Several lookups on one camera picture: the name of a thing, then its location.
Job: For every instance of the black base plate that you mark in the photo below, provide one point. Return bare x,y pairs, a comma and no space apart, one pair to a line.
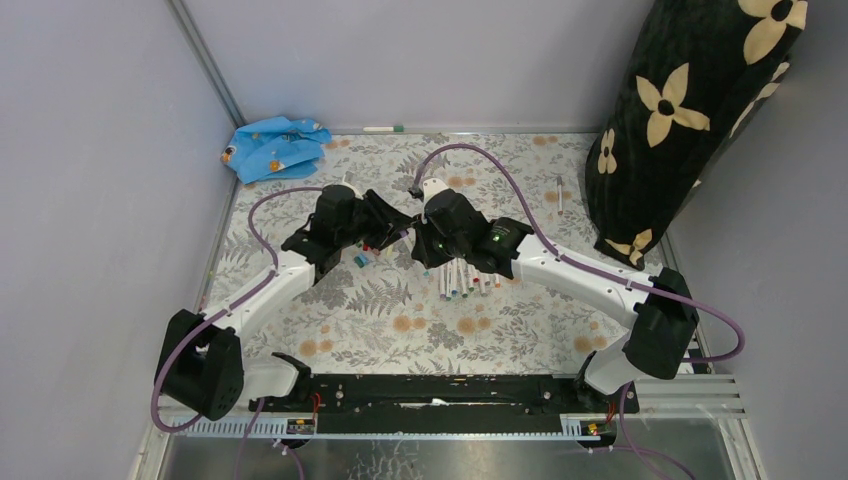
446,404

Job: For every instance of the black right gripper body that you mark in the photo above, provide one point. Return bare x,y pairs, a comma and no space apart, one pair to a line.
434,248

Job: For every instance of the green-capped marker by wall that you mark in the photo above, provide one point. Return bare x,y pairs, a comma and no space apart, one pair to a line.
384,129

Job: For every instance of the black floral plush pillow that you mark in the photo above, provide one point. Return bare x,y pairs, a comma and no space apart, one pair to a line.
698,69

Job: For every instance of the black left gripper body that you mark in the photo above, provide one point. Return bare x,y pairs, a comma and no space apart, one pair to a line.
354,233

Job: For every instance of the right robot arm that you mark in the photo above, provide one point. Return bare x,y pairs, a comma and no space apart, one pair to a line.
659,327

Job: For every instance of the light blue cap marker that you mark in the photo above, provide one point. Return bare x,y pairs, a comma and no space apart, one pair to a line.
441,283

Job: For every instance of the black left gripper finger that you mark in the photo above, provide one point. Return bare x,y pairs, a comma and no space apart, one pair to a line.
383,239
381,215

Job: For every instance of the floral table mat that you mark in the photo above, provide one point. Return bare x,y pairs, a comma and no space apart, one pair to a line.
387,317

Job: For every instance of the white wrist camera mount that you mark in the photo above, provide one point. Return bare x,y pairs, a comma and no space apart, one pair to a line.
427,188

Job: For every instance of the blue patterned cloth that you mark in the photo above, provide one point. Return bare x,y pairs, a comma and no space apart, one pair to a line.
276,149

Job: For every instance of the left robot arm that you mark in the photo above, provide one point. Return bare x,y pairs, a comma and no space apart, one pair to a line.
202,364

